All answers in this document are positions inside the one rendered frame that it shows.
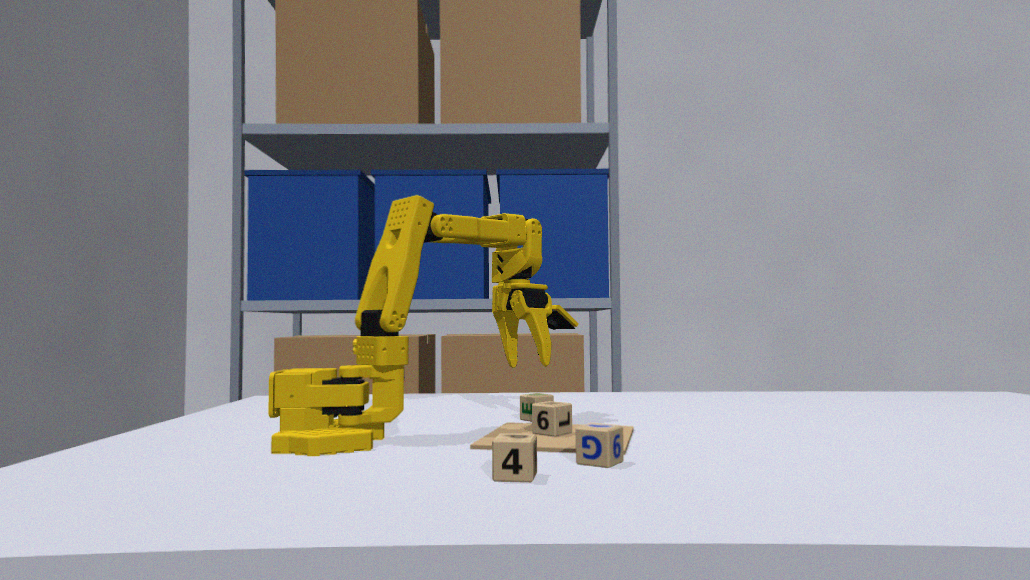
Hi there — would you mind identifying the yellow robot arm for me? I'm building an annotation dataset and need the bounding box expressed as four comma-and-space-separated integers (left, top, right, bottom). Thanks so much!
271, 195, 542, 456

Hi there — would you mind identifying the tan flat mat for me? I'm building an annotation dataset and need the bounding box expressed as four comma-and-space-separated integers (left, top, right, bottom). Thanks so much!
470, 422, 634, 455

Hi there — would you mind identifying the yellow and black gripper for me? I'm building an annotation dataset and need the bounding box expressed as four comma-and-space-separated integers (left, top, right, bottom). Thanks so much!
492, 279, 578, 368

